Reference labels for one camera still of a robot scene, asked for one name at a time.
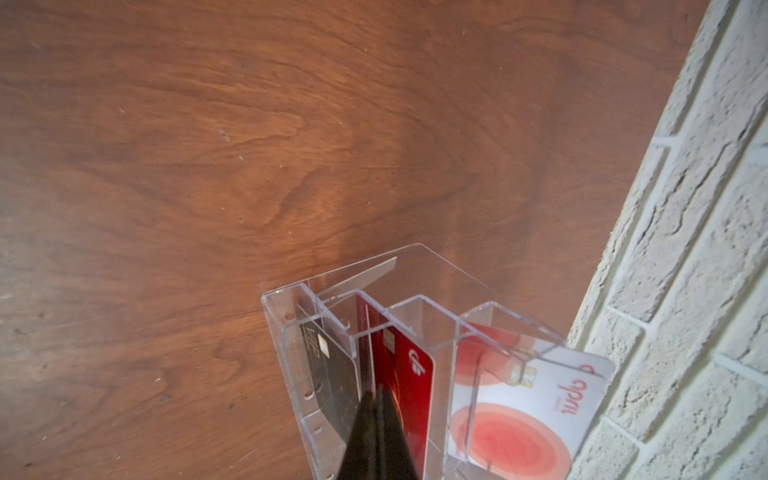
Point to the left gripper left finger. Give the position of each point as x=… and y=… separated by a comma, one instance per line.
x=360, y=460

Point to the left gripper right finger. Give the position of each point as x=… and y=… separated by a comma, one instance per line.
x=394, y=460

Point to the clear acrylic card organizer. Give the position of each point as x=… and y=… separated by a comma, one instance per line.
x=437, y=303

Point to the black card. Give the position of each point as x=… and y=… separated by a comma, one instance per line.
x=333, y=377

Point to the red white card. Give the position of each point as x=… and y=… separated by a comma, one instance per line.
x=522, y=406

